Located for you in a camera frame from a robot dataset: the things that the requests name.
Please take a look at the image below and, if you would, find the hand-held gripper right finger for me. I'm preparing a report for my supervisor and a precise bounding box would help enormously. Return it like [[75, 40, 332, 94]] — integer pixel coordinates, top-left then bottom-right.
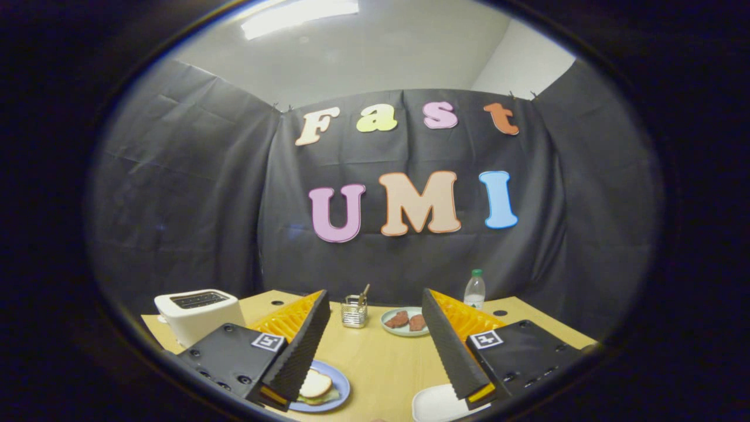
[[422, 287, 587, 411]]

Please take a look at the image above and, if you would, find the black backdrop cloth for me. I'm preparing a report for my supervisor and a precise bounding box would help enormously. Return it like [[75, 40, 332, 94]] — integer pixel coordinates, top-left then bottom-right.
[[88, 59, 663, 346]]

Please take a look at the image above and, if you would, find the wire mesh utensil holder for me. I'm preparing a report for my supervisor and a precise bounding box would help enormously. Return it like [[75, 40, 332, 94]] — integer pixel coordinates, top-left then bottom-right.
[[342, 295, 368, 329]]

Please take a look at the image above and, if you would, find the white toaster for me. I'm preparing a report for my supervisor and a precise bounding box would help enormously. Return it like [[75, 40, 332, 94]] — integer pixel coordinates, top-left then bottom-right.
[[154, 289, 245, 349]]

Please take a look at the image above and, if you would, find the white rectangular plate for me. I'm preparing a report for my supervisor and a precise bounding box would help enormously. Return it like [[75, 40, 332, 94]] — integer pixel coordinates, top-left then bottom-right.
[[412, 383, 492, 422]]

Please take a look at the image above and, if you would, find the toasted bread slice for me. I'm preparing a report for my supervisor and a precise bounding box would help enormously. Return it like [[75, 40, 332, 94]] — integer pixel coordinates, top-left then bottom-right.
[[299, 369, 333, 399]]

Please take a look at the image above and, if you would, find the green lettuce leaf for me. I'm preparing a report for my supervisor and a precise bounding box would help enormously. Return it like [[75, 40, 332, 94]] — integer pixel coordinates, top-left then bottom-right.
[[296, 387, 341, 406]]

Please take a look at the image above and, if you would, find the clear plastic water bottle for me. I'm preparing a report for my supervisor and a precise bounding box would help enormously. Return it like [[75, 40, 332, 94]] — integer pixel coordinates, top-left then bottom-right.
[[463, 269, 486, 310]]

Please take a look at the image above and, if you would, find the blue round plate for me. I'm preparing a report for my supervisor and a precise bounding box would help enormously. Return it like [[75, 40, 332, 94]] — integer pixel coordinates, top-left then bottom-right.
[[289, 359, 351, 413]]

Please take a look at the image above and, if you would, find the pale green round plate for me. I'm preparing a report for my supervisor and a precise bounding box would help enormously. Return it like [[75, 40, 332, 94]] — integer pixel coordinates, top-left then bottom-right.
[[380, 307, 431, 338]]

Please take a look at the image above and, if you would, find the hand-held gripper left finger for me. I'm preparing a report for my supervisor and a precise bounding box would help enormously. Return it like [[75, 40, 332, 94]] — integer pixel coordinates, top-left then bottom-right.
[[161, 289, 332, 413]]

